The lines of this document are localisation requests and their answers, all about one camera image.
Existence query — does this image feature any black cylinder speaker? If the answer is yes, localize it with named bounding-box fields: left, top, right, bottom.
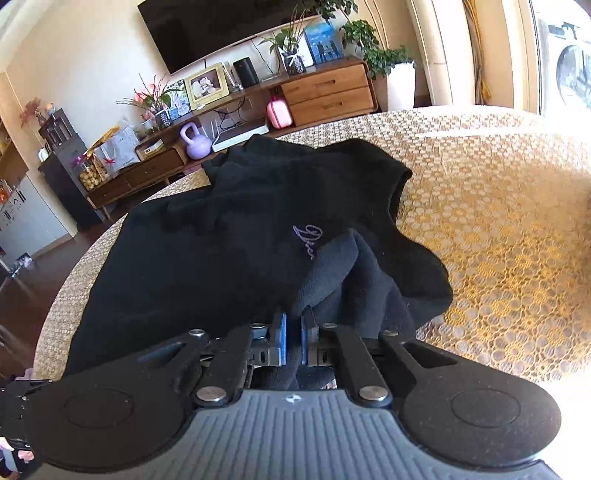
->
left=232, top=57, right=260, bottom=88

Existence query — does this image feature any yellow snack bag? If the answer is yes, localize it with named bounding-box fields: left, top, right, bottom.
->
left=85, top=128, right=121, bottom=153

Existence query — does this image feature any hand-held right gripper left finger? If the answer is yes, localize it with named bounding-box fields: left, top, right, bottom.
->
left=134, top=309, right=289, bottom=409

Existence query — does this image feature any black sweater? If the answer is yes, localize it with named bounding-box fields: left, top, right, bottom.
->
left=65, top=135, right=455, bottom=393

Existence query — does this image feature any black coffee machine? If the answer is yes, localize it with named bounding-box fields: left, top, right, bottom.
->
left=38, top=108, right=77, bottom=148

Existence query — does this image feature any person's left hand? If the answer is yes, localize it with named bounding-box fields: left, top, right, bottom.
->
left=0, top=435, right=37, bottom=474

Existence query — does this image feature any purple kettlebell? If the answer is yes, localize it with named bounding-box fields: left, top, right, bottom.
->
left=179, top=122, right=212, bottom=161

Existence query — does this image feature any green plant in patterned vase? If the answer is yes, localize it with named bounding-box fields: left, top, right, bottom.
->
left=256, top=4, right=319, bottom=76

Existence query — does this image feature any cream standing air conditioner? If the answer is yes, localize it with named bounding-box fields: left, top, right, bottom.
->
left=406, top=0, right=481, bottom=109

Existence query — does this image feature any small white box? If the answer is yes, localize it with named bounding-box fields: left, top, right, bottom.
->
left=135, top=138, right=164, bottom=161

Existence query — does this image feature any small photo print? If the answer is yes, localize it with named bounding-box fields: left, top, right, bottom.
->
left=168, top=90, right=191, bottom=116

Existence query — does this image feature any washing machine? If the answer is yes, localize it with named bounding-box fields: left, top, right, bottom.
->
left=538, top=18, right=591, bottom=118

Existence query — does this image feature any white flat box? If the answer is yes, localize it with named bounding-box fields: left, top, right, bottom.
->
left=211, top=121, right=270, bottom=153

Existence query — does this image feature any yellow-green photo frame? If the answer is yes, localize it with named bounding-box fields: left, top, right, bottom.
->
left=185, top=63, right=230, bottom=110

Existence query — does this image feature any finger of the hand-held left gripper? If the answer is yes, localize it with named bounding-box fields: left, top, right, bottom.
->
left=4, top=377, right=55, bottom=400

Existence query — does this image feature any vase with pink flowers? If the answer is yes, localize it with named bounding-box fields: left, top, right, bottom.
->
left=19, top=98, right=49, bottom=127

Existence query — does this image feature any wooden television stand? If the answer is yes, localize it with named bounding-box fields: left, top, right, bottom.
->
left=85, top=56, right=377, bottom=220

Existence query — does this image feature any pink flowering potted plant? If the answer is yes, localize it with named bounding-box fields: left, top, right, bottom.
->
left=116, top=74, right=185, bottom=130

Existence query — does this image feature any small pink suitcase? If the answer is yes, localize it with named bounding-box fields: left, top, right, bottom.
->
left=266, top=95, right=294, bottom=130

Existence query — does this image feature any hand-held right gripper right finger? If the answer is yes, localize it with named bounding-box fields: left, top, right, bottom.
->
left=300, top=308, right=455, bottom=407

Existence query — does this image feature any black flat television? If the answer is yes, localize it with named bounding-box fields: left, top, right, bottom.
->
left=137, top=0, right=324, bottom=76

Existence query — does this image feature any black cabinet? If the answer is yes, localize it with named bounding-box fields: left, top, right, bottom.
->
left=38, top=136, right=109, bottom=232

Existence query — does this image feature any tall potted tree white planter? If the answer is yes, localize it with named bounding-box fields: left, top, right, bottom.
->
left=300, top=0, right=416, bottom=112

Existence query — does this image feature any blue family picture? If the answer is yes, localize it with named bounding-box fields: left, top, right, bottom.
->
left=304, top=21, right=345, bottom=64

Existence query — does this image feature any snack jar with pink lid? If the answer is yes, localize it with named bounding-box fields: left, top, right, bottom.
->
left=73, top=154, right=107, bottom=191

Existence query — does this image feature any white gift bag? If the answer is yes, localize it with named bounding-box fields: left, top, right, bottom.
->
left=95, top=124, right=141, bottom=174

